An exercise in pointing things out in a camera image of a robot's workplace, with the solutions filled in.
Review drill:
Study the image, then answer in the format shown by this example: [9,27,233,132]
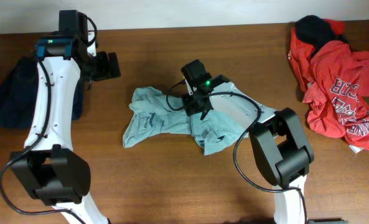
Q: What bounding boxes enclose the light blue-grey t-shirt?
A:
[123,86,245,156]

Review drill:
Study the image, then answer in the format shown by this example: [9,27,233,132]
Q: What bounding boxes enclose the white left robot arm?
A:
[7,35,120,223]

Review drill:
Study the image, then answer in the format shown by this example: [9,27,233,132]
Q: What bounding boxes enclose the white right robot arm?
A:
[182,73,314,223]

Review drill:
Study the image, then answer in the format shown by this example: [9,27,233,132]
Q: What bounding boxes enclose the dark navy folded garment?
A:
[0,57,85,129]

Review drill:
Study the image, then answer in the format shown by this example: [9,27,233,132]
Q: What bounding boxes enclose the black garment on pile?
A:
[295,15,348,58]

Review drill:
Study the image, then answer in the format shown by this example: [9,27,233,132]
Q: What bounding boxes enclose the red printed t-shirt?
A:
[287,19,369,152]

